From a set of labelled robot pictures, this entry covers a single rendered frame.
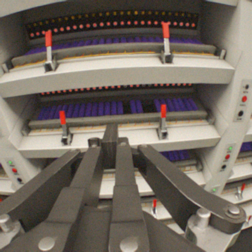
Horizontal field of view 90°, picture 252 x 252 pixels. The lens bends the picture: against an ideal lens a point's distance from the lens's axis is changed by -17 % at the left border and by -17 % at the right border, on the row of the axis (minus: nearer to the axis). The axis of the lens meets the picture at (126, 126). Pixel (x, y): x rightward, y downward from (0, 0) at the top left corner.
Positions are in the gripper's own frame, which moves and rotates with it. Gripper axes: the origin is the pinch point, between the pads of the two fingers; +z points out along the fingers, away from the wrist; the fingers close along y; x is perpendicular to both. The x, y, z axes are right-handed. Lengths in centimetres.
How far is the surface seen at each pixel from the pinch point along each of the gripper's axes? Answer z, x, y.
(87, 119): 26.0, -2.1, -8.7
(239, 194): 31, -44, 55
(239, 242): 35, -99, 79
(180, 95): 33.6, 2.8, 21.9
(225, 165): 22.5, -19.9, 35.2
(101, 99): 33.5, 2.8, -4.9
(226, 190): 35, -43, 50
